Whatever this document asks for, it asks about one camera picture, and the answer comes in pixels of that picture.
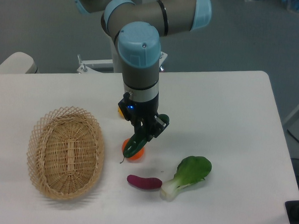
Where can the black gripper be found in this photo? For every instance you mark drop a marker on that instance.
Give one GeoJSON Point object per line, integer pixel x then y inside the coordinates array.
{"type": "Point", "coordinates": [144, 113]}

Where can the green cucumber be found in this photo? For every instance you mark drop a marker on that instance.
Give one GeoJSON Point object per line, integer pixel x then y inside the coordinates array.
{"type": "Point", "coordinates": [135, 143]}

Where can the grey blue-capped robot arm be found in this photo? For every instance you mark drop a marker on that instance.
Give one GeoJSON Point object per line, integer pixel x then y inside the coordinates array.
{"type": "Point", "coordinates": [135, 28]}

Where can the woven wicker basket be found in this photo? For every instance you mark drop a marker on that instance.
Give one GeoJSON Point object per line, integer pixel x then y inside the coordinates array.
{"type": "Point", "coordinates": [65, 153]}

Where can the orange tangerine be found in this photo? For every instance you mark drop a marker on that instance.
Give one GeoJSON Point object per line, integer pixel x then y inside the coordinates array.
{"type": "Point", "coordinates": [138, 155]}

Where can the yellow mango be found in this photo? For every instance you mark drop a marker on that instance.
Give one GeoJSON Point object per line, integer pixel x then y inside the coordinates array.
{"type": "Point", "coordinates": [120, 112]}

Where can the purple sweet potato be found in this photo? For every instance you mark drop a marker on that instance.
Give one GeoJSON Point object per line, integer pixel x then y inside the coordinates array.
{"type": "Point", "coordinates": [144, 183]}

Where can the green bok choy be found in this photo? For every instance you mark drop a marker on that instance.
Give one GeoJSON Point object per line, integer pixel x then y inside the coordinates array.
{"type": "Point", "coordinates": [190, 171]}

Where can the white chair backrest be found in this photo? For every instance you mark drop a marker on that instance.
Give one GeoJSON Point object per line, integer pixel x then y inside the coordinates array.
{"type": "Point", "coordinates": [19, 63]}

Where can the black device at table edge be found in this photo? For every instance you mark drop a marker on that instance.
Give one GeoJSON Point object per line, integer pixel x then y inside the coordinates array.
{"type": "Point", "coordinates": [292, 208]}

